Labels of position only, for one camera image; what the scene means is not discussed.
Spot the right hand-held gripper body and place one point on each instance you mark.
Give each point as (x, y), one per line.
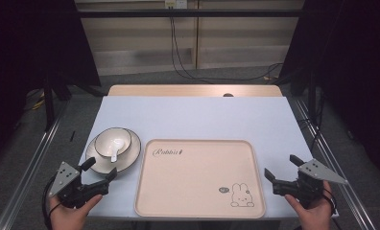
(309, 187)

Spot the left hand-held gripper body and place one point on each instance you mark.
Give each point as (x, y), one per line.
(70, 188)

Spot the white bowl with dark rim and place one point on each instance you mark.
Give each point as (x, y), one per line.
(106, 145)

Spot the white plate with dark rim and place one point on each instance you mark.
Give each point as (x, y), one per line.
(132, 153)

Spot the white ceramic spoon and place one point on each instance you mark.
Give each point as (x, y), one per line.
(117, 144)

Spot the beige tray with rabbit print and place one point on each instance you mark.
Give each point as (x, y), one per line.
(197, 182)

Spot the person's left hand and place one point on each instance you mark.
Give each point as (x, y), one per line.
(68, 218)

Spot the person's right hand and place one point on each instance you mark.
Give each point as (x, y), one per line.
(316, 217)

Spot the small black stick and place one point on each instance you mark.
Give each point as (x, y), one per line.
(72, 136)

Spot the black metal stand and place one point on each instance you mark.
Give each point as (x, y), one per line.
(49, 102)
(312, 92)

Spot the pale blue table mat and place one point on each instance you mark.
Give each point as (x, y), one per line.
(194, 118)

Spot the dark curtain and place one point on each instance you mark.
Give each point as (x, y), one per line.
(31, 44)
(354, 64)

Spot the black horizontal bar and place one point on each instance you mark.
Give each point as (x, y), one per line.
(191, 13)

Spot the aluminium rail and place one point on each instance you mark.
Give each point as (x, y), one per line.
(28, 172)
(341, 172)

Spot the white wall socket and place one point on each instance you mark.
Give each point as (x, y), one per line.
(176, 3)

